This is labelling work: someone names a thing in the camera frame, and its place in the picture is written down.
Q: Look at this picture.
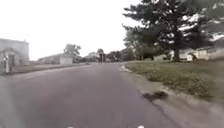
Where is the row of distant trees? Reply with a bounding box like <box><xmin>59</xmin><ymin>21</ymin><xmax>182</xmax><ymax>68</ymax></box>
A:
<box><xmin>81</xmin><ymin>46</ymin><xmax>158</xmax><ymax>63</ymax></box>

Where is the small leafy tree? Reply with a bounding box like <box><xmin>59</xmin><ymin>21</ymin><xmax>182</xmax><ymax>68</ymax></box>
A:
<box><xmin>63</xmin><ymin>43</ymin><xmax>82</xmax><ymax>64</ymax></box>

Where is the grey asphalt road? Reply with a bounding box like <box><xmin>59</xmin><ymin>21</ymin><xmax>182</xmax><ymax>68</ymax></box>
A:
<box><xmin>0</xmin><ymin>62</ymin><xmax>181</xmax><ymax>128</ymax></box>

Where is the dark debris patch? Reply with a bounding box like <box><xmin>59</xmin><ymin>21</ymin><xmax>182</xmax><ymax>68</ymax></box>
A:
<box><xmin>142</xmin><ymin>90</ymin><xmax>169</xmax><ymax>103</ymax></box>

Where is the large dark pine tree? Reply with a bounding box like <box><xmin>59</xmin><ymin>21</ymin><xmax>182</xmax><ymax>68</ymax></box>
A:
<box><xmin>121</xmin><ymin>0</ymin><xmax>224</xmax><ymax>63</ymax></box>

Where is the concrete kerb strip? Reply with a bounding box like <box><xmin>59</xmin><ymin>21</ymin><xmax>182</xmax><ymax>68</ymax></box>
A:
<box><xmin>118</xmin><ymin>63</ymin><xmax>224</xmax><ymax>128</ymax></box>

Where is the pale low house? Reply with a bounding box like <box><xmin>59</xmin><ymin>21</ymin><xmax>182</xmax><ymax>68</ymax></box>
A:
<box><xmin>181</xmin><ymin>44</ymin><xmax>224</xmax><ymax>62</ymax></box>

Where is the grey building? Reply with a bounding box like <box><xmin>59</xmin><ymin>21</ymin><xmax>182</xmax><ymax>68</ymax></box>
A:
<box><xmin>0</xmin><ymin>37</ymin><xmax>30</xmax><ymax>73</ymax></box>

